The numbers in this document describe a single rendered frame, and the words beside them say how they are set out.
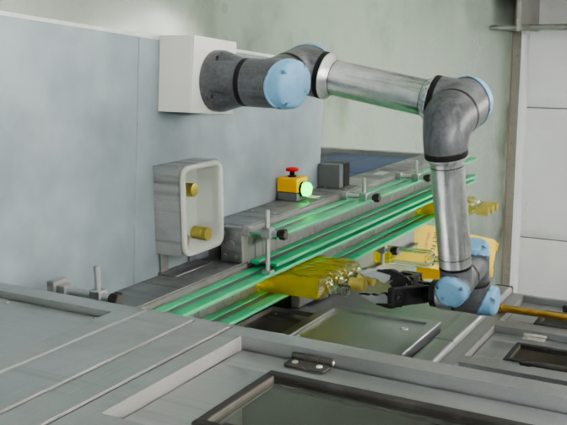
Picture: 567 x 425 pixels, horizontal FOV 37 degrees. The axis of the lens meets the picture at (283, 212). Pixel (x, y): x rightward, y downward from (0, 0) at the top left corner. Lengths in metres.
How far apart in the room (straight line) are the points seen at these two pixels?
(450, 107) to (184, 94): 0.63
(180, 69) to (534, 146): 6.22
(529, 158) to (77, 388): 7.22
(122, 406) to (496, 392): 0.44
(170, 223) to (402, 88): 0.64
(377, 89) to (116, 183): 0.65
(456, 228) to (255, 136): 0.79
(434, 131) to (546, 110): 6.17
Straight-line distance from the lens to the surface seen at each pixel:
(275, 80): 1.97
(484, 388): 1.06
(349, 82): 2.05
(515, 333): 2.46
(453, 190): 1.90
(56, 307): 1.40
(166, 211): 2.09
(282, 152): 2.63
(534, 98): 8.03
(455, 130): 1.86
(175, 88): 2.07
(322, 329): 2.30
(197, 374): 1.12
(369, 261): 2.99
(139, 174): 2.06
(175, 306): 1.96
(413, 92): 2.00
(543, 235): 8.17
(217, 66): 2.06
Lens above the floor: 2.04
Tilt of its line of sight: 29 degrees down
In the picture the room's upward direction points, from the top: 96 degrees clockwise
